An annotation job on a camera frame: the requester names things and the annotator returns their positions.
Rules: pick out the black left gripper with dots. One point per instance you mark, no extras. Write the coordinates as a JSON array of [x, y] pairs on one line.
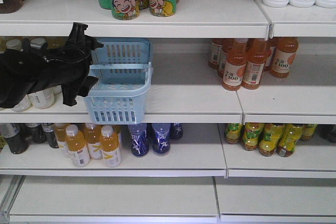
[[66, 66]]

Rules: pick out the light blue plastic basket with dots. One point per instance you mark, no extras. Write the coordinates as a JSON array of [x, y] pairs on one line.
[[124, 70]]

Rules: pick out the pale yellow drink bottle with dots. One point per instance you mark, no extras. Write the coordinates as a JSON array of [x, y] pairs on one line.
[[42, 99], [23, 105]]

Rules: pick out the orange drink bottle white label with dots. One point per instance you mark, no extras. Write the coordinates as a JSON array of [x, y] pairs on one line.
[[92, 133], [77, 146], [110, 146]]

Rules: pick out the dark tea bottle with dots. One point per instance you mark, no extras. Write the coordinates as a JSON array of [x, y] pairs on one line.
[[48, 129], [37, 133], [11, 132]]

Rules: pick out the blue water bottle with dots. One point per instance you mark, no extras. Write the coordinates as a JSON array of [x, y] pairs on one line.
[[139, 139], [161, 143]]

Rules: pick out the orange juice bottle C100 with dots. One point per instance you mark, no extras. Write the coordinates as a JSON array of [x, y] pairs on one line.
[[235, 65]]

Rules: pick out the yellow lemon tea bottle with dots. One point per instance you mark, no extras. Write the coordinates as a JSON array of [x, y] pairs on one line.
[[287, 143], [270, 137], [233, 133], [251, 135]]

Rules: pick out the white metal shelving unit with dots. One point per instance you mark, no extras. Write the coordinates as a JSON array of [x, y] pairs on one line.
[[202, 179]]

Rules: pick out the orange juice bottle barcode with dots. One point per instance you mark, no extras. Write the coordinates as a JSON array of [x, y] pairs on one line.
[[256, 59]]

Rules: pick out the orange juice bottle rear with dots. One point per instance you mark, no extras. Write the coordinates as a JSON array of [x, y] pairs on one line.
[[284, 57]]

